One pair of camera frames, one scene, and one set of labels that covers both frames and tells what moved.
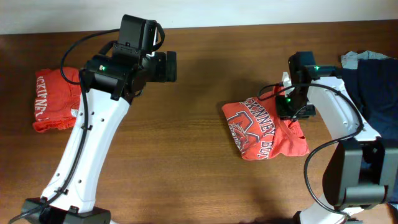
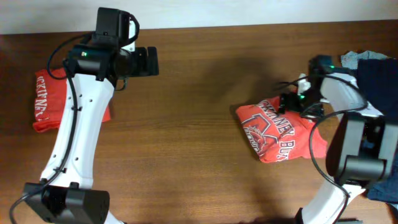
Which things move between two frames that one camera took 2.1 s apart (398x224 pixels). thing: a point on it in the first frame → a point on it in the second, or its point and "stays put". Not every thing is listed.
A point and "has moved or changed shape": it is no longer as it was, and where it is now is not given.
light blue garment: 349,60 stays put
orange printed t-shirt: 257,131 has moved or changed shape
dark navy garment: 374,88 stays put
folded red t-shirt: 56,100 stays put
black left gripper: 166,66 → 143,68
